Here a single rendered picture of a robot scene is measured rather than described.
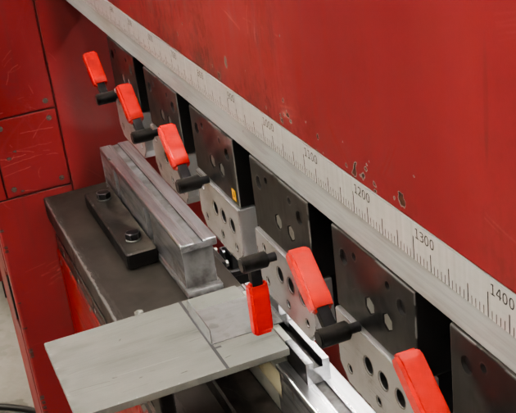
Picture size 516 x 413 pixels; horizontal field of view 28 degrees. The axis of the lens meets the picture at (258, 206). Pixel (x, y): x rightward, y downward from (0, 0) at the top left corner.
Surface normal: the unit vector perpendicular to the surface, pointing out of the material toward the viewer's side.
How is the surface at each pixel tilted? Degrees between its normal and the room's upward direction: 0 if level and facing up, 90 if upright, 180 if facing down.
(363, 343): 90
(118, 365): 0
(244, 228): 90
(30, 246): 90
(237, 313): 0
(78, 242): 0
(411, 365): 39
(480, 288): 90
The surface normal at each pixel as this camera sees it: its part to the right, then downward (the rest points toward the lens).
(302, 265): 0.15, -0.47
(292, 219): -0.92, 0.25
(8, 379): -0.11, -0.90
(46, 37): 0.38, 0.36
